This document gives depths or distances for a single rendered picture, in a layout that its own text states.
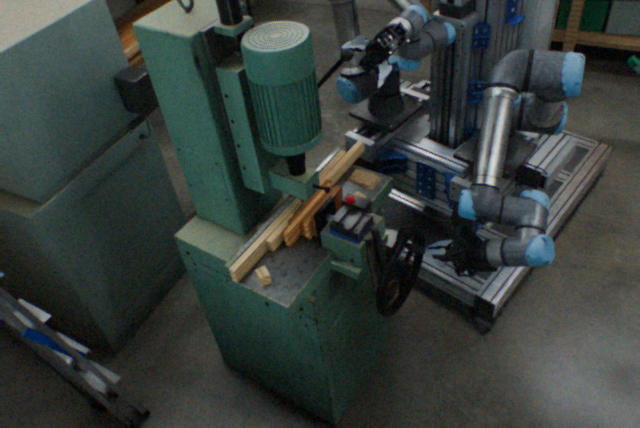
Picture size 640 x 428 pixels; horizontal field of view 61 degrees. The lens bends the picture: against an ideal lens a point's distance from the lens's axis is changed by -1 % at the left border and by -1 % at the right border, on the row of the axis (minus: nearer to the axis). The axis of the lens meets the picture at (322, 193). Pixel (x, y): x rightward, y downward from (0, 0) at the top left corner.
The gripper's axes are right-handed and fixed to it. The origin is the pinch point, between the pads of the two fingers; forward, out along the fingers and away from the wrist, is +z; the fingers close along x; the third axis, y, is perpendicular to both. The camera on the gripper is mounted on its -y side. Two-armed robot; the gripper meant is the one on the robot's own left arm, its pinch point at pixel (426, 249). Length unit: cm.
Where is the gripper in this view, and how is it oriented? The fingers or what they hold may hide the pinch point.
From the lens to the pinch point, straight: 159.8
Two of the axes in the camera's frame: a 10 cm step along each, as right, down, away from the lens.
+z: -6.7, 1.1, 7.3
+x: 5.4, -6.1, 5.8
